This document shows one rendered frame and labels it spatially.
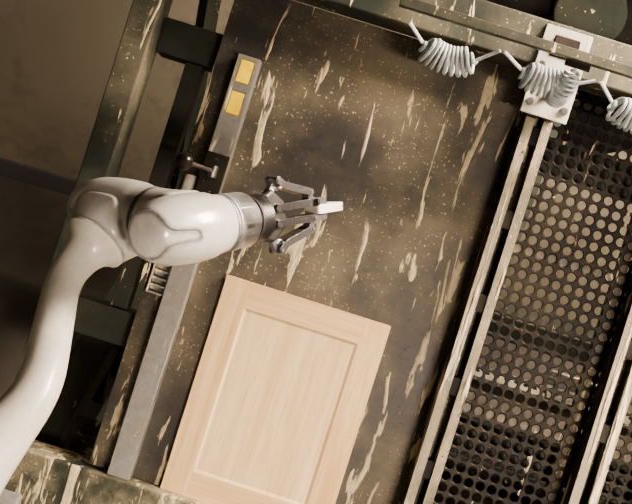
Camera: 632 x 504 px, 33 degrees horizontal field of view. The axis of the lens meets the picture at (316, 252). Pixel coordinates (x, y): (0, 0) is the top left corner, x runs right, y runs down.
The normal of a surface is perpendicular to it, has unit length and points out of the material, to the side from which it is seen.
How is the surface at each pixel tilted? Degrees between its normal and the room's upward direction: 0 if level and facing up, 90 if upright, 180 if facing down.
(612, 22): 90
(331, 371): 58
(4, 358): 0
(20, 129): 90
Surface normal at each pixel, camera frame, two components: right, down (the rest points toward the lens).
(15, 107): -0.14, 0.52
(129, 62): -0.02, 0.00
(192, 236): 0.67, 0.21
